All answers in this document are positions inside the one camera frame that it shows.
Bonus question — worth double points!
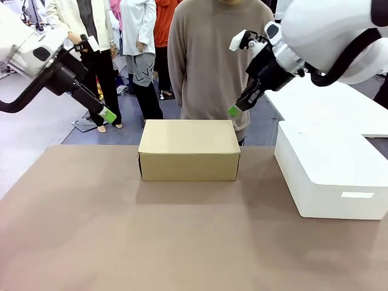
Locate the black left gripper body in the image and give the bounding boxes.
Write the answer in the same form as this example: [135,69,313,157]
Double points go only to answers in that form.
[45,50,89,96]

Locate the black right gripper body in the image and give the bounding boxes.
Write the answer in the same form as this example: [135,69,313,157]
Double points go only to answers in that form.
[245,41,296,92]

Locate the brown cardboard shoe box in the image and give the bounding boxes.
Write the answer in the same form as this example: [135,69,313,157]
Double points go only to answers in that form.
[136,119,242,182]

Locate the white foam box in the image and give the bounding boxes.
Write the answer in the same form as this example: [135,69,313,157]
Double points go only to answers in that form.
[274,119,388,221]

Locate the white label on foam box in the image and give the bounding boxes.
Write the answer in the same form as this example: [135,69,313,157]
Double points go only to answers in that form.
[341,192,375,199]

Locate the mannequin white jacket black trousers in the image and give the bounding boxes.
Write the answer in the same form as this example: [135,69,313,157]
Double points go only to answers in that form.
[45,0,124,134]

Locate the clothes pile on floor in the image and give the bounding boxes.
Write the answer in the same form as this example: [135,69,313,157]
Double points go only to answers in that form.
[96,84,130,101]

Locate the person in beige sweater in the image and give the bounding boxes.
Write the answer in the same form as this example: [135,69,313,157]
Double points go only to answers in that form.
[167,0,275,146]

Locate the person in pink top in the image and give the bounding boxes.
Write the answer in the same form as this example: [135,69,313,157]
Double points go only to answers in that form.
[109,0,122,33]

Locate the person in white shirt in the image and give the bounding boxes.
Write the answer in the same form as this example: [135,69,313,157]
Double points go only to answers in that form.
[120,0,164,121]

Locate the person in orange top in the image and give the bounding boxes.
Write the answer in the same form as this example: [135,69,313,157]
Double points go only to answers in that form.
[153,0,183,99]

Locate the grey mannequin base plate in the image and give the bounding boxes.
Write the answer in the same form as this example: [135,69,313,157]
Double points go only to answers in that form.
[72,118,109,133]

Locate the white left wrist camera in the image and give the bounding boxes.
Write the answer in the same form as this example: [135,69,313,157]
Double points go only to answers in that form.
[74,33,100,52]

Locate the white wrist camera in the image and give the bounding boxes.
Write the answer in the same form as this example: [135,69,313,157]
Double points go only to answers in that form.
[74,33,100,52]
[229,29,258,52]

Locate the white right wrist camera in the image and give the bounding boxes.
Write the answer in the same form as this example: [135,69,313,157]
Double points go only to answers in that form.
[229,29,258,52]

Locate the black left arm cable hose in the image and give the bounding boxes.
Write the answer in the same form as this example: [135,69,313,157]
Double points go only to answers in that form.
[0,69,56,114]

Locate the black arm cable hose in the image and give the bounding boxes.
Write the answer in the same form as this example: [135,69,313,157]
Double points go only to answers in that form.
[0,69,56,114]
[304,28,383,88]

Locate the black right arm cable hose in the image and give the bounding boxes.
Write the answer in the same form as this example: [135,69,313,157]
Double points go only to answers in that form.
[304,28,383,88]

